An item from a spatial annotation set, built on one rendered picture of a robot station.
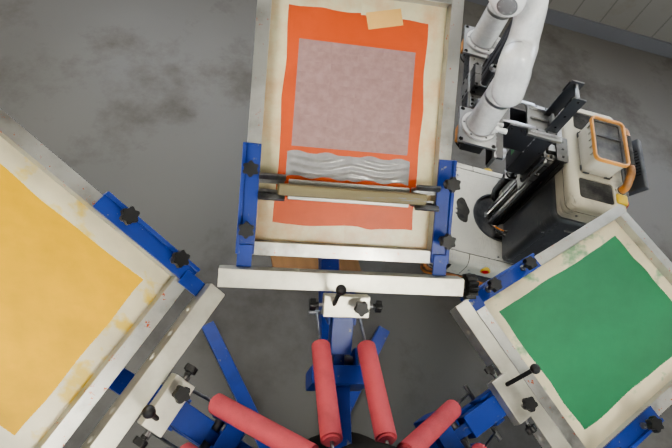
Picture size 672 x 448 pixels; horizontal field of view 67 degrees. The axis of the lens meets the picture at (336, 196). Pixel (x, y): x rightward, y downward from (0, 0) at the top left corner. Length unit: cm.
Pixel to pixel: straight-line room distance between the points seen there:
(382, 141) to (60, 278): 90
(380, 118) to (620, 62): 335
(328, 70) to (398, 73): 21
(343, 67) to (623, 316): 126
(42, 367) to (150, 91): 216
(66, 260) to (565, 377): 146
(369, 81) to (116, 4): 255
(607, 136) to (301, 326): 160
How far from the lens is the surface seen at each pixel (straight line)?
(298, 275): 137
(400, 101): 150
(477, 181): 285
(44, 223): 134
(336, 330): 142
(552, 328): 184
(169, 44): 349
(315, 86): 145
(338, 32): 150
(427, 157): 151
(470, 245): 263
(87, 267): 135
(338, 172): 144
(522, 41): 154
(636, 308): 206
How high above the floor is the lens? 244
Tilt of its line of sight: 58 degrees down
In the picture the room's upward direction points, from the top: 20 degrees clockwise
